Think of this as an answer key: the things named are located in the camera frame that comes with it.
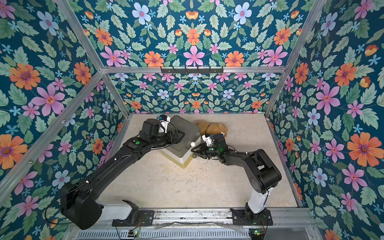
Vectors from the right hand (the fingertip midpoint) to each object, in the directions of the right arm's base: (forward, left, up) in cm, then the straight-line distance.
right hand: (193, 151), depth 86 cm
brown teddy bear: (+19, -11, -1) cm, 22 cm away
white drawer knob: (+1, -1, +6) cm, 6 cm away
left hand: (+2, +6, +13) cm, 15 cm away
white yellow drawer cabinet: (-6, +6, -2) cm, 9 cm away
